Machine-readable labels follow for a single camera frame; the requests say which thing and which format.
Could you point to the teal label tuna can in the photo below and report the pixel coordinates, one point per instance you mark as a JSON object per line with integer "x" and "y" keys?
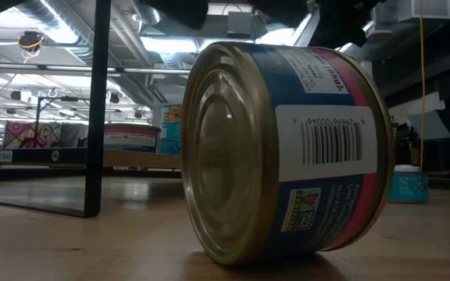
{"x": 171, "y": 114}
{"x": 170, "y": 131}
{"x": 408, "y": 189}
{"x": 169, "y": 147}

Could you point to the blue red label salmon can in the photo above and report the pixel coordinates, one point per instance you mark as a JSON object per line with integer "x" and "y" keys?
{"x": 287, "y": 156}
{"x": 131, "y": 138}

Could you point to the pale grey panel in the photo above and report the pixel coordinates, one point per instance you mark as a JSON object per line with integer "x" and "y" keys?
{"x": 430, "y": 125}

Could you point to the long ceiling light bar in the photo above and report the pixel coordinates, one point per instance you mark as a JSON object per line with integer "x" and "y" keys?
{"x": 53, "y": 67}

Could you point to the black orange hanging reel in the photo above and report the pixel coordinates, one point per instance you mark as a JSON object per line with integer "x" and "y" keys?
{"x": 31, "y": 40}

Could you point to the grey fabric bin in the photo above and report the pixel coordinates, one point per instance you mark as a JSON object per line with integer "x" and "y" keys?
{"x": 72, "y": 134}

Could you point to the colourful patterned fabric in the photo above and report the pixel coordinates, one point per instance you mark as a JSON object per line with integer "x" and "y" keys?
{"x": 31, "y": 134}

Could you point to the silver ventilation duct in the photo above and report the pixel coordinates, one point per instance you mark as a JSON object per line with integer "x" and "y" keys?
{"x": 53, "y": 21}

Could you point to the black table frame rail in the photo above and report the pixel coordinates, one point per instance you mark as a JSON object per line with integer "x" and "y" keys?
{"x": 33, "y": 173}

